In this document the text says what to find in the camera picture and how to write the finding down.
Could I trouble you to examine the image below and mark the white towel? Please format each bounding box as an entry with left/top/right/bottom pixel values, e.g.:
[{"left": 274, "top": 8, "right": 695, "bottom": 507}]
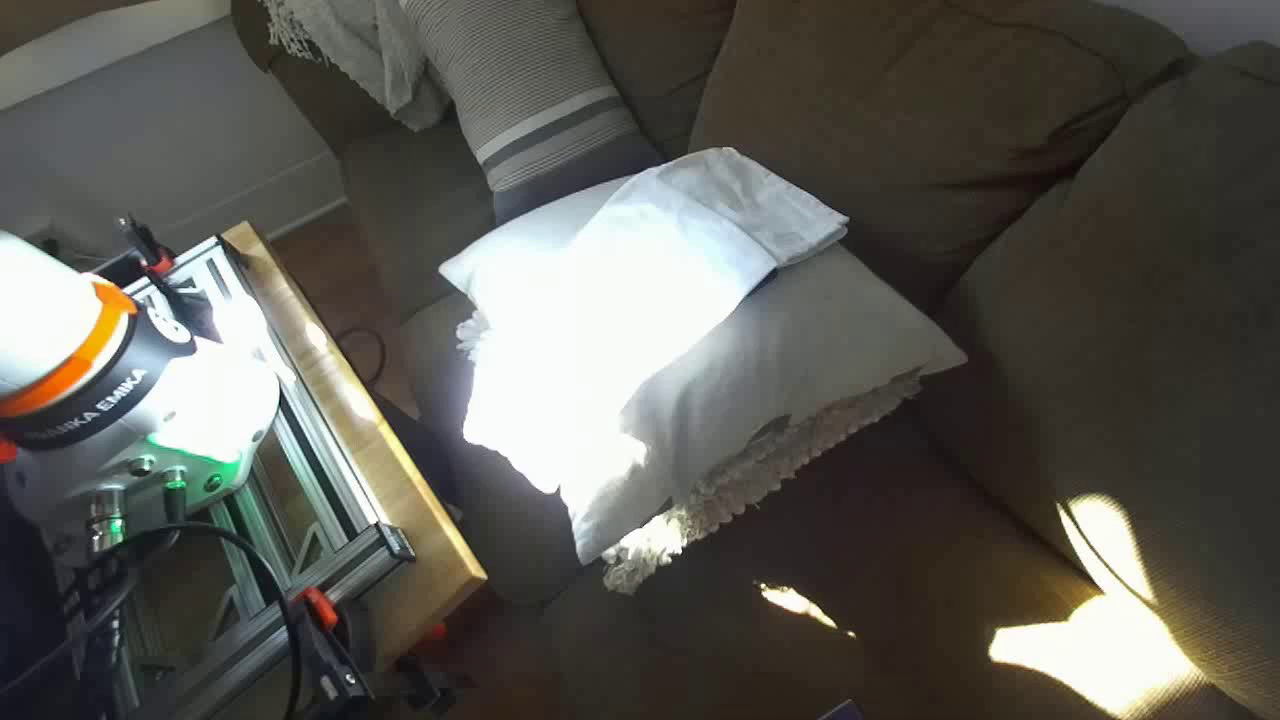
[{"left": 533, "top": 145, "right": 851, "bottom": 402}]

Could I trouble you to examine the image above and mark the brown fabric sofa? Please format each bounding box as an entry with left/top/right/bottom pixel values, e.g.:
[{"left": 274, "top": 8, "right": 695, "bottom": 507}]
[{"left": 226, "top": 0, "right": 1280, "bottom": 720}]

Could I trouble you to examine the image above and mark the brown sofa back cushion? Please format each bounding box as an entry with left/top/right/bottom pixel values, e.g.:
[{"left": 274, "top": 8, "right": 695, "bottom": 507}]
[
  {"left": 917, "top": 37, "right": 1280, "bottom": 720},
  {"left": 687, "top": 0, "right": 1200, "bottom": 310}
]

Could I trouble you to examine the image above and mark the grey striped cushion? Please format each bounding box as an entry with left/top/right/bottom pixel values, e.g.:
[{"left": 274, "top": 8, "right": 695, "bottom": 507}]
[{"left": 411, "top": 0, "right": 671, "bottom": 225}]

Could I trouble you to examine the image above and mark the wooden table top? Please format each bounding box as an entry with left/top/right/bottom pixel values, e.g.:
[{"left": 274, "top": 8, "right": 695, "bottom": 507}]
[{"left": 216, "top": 217, "right": 492, "bottom": 670}]

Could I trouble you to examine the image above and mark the white lace throw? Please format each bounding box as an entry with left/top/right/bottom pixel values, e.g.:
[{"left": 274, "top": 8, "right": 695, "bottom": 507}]
[{"left": 257, "top": 0, "right": 454, "bottom": 135}]

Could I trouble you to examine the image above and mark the red black clamp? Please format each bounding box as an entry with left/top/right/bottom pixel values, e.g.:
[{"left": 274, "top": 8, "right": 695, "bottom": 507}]
[{"left": 116, "top": 210, "right": 225, "bottom": 344}]

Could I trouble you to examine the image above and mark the thin black floor cable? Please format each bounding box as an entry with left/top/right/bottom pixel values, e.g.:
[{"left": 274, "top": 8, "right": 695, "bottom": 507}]
[{"left": 326, "top": 321, "right": 393, "bottom": 393}]

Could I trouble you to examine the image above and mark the orange handled clamp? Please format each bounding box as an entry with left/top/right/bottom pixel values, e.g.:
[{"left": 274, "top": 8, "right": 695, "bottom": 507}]
[{"left": 291, "top": 584, "right": 384, "bottom": 713}]

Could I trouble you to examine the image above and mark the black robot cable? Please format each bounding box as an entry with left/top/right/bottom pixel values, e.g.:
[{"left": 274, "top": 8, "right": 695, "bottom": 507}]
[{"left": 52, "top": 516, "right": 311, "bottom": 720}]

